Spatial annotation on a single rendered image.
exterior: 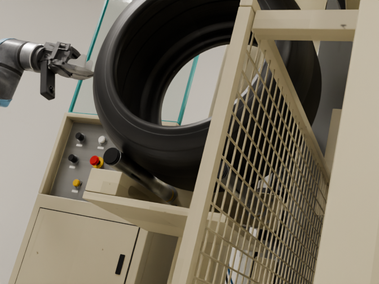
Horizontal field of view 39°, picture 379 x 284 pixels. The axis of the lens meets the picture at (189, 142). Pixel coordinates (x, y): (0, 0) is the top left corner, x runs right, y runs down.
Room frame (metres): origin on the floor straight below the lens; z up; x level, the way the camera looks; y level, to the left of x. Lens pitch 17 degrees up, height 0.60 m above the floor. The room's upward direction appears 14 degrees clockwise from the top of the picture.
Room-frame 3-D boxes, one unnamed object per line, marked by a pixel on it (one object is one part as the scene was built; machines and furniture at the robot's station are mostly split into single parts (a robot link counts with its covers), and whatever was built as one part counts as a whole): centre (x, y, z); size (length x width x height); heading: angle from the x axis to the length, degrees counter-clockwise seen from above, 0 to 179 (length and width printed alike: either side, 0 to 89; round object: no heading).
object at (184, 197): (1.52, -0.10, 0.90); 0.40 x 0.03 x 0.10; 64
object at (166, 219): (1.36, -0.03, 0.80); 0.37 x 0.36 x 0.02; 64
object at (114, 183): (1.42, 0.10, 0.84); 0.36 x 0.09 x 0.06; 154
